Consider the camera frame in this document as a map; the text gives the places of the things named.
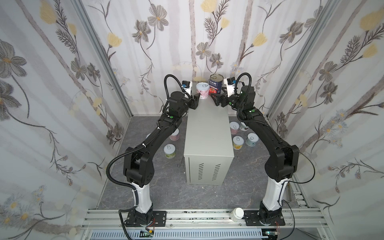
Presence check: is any pink white can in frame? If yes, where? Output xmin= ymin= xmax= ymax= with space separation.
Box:
xmin=196 ymin=83 xmax=210 ymax=100

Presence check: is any blue red tomato can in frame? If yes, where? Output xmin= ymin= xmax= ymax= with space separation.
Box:
xmin=209 ymin=74 xmax=224 ymax=94

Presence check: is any yellow label can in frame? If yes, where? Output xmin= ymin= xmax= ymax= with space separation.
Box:
xmin=233 ymin=136 xmax=245 ymax=150

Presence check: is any green label can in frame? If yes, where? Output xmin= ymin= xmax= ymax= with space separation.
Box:
xmin=164 ymin=144 xmax=176 ymax=159

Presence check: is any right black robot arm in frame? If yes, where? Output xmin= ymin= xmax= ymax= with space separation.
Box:
xmin=211 ymin=73 xmax=301 ymax=226

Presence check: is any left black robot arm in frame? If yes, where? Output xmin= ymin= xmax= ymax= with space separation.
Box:
xmin=106 ymin=74 xmax=200 ymax=228

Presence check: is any pink can right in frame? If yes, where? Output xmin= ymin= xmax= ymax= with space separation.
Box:
xmin=230 ymin=122 xmax=240 ymax=135

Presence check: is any white dark can right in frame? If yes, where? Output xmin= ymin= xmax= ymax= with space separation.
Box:
xmin=240 ymin=122 xmax=249 ymax=132

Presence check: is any pink label can left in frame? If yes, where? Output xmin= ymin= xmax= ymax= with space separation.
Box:
xmin=170 ymin=129 xmax=180 ymax=141

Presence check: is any teal can right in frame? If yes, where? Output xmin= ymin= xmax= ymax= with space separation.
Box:
xmin=246 ymin=133 xmax=259 ymax=147

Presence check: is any grey metal cabinet box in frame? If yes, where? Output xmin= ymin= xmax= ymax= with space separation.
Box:
xmin=184 ymin=97 xmax=234 ymax=185

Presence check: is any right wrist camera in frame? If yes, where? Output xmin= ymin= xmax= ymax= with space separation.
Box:
xmin=226 ymin=77 xmax=236 ymax=97

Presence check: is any white cable duct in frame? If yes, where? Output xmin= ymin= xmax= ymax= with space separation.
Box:
xmin=89 ymin=229 xmax=269 ymax=240

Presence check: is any aluminium rail frame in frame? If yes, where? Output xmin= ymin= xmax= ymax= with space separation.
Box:
xmin=79 ymin=208 xmax=334 ymax=240

